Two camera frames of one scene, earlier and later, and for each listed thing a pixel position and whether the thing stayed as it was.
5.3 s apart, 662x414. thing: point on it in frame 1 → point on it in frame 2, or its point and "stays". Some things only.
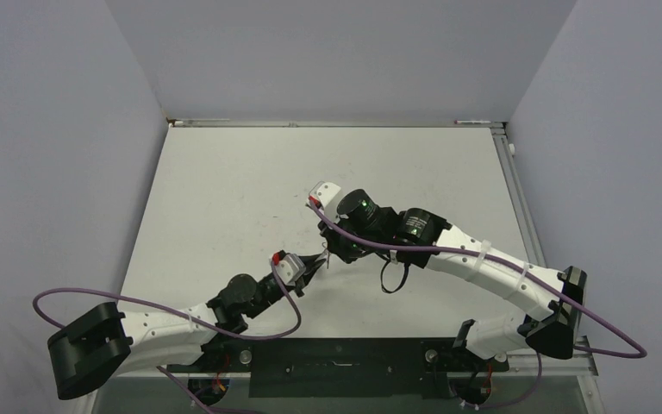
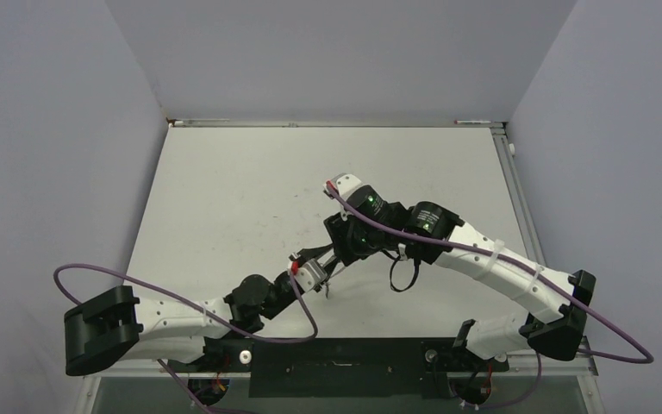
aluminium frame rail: [572, 360] stays
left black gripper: [304, 278] → [310, 254]
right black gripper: [334, 244] stays
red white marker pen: [474, 122] stays
